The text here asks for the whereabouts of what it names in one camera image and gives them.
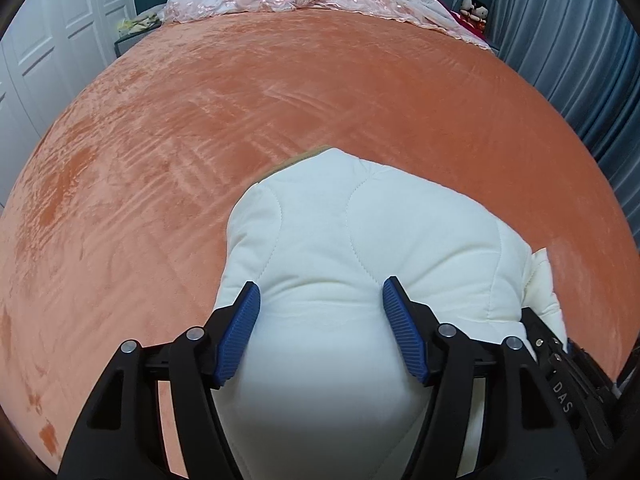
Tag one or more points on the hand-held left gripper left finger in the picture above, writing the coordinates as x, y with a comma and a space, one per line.
240, 332

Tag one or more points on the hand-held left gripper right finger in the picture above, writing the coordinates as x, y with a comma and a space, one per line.
405, 330

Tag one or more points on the cream quilted jacket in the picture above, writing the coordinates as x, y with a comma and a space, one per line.
350, 235

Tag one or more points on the orange plush bed blanket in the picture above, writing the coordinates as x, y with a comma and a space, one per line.
200, 110

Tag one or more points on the red pillow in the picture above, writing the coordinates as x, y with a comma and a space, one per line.
470, 27

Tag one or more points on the grey nightstand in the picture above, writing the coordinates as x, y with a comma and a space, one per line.
125, 42

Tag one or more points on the grey blue curtain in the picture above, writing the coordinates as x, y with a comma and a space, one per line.
565, 60

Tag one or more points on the beige cloth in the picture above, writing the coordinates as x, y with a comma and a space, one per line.
142, 22

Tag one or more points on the plush doll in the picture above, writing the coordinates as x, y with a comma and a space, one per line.
467, 5
480, 11

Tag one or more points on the white wardrobe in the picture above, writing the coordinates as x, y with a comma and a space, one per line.
75, 10

